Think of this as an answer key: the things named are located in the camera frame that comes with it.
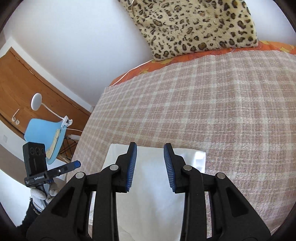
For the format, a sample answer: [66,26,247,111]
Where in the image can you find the white t-shirt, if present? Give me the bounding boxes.
[89,143,207,241]

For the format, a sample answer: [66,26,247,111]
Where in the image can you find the black sleeved left forearm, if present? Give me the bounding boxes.
[17,200,41,235]

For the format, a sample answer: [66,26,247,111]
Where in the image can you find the white gloved left hand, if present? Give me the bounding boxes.
[30,182,59,212]

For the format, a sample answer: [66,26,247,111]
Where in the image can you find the blue plastic chair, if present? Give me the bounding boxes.
[24,118,67,165]

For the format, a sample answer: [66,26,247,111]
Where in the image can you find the white clip desk lamp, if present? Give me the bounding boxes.
[31,93,82,133]

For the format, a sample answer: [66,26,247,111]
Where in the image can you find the pink plaid blanket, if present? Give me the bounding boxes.
[74,50,295,230]

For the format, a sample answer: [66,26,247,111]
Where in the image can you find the wooden door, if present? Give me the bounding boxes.
[1,48,90,138]

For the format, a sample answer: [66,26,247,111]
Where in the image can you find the leopard print pillow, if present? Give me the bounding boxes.
[120,0,258,61]

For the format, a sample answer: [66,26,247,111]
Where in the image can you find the orange floral bed sheet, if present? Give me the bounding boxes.
[109,41,295,87]

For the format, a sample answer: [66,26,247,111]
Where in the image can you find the black camera box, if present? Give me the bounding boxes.
[23,142,48,177]

